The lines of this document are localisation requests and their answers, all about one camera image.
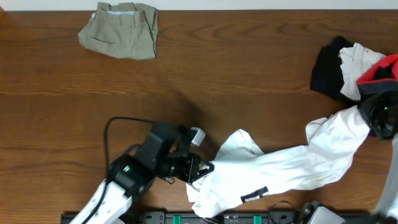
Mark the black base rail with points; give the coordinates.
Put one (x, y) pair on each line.
(226, 218)

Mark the folded khaki shorts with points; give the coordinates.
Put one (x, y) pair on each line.
(127, 30)

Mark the white patterned garment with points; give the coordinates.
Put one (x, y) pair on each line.
(355, 61)

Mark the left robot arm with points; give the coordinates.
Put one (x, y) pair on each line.
(130, 177)

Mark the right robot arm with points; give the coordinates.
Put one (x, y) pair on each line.
(385, 210)

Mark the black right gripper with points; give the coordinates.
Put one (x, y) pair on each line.
(368, 109)

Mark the black red garment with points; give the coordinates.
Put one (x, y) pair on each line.
(381, 77)

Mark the white t-shirt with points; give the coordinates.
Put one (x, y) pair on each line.
(243, 172)

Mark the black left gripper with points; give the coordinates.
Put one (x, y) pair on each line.
(191, 168)

